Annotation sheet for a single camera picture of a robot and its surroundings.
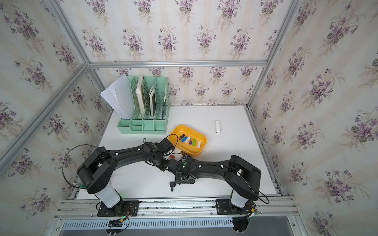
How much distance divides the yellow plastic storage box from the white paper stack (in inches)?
13.8

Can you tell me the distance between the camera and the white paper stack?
0.92 m

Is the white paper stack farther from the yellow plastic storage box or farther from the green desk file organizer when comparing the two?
the yellow plastic storage box

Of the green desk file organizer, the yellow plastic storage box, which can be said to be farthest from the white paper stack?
the yellow plastic storage box

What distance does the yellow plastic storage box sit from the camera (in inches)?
35.7
